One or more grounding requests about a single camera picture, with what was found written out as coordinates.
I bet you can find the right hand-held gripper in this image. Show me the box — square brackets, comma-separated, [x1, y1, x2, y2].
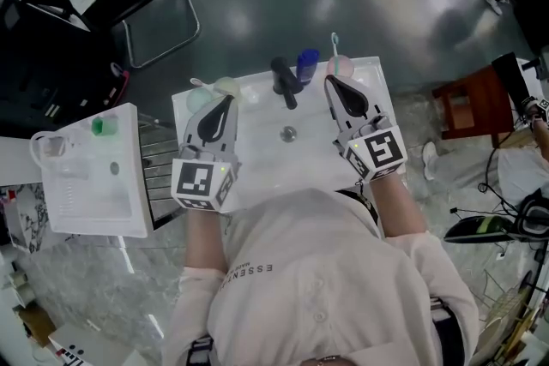
[324, 75, 408, 183]

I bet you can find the light blue cup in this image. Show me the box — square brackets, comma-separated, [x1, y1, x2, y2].
[185, 87, 214, 115]

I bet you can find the metal slatted sink rack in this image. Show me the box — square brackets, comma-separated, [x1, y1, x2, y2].
[139, 119, 181, 231]

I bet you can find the brown wooden stool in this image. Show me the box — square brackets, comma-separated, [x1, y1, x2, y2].
[431, 64, 516, 142]

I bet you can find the black goggles headset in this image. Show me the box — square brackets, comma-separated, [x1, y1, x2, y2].
[514, 188, 549, 241]

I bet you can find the white panel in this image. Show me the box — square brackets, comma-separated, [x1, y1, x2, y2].
[0, 136, 44, 188]

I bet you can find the white box with black print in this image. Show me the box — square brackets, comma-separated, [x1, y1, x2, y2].
[49, 323, 142, 366]

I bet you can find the white sink with washboard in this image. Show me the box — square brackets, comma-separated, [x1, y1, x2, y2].
[29, 101, 155, 239]

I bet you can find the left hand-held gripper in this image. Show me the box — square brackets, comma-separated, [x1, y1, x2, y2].
[170, 95, 242, 213]

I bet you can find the black neck strap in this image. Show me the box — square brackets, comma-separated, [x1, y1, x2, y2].
[336, 179, 381, 226]

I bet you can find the green cup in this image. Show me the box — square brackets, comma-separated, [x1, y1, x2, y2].
[90, 115, 119, 137]

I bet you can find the black table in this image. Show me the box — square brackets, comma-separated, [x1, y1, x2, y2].
[0, 25, 130, 138]

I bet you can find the black faucet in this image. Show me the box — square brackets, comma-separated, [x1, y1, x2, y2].
[269, 56, 304, 111]

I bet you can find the black and green device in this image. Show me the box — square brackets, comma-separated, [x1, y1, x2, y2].
[443, 214, 516, 244]

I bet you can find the marble pattern slab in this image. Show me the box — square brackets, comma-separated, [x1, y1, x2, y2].
[8, 183, 48, 254]

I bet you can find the pink cup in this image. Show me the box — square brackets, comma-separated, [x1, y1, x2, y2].
[327, 54, 357, 78]

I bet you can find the white ceramic washbasin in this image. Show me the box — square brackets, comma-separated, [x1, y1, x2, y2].
[171, 55, 408, 215]

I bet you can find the person's torso in beige shirt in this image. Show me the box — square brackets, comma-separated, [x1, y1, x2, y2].
[162, 187, 481, 366]

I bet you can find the blue bottle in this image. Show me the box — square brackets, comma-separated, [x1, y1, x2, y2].
[296, 49, 321, 86]

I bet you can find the person's left forearm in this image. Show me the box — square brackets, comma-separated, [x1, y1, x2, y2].
[184, 207, 231, 273]

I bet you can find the yellow-green cup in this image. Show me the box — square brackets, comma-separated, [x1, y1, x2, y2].
[213, 75, 244, 99]

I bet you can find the white flexible hose faucet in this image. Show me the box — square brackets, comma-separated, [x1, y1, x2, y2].
[28, 130, 91, 181]

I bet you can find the teal toothbrush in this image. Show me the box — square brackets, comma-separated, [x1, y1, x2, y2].
[329, 32, 344, 76]

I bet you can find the person's right forearm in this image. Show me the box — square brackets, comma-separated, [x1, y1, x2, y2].
[368, 177, 430, 239]

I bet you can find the person's black waist belt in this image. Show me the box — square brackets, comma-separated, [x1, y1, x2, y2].
[428, 297, 467, 366]

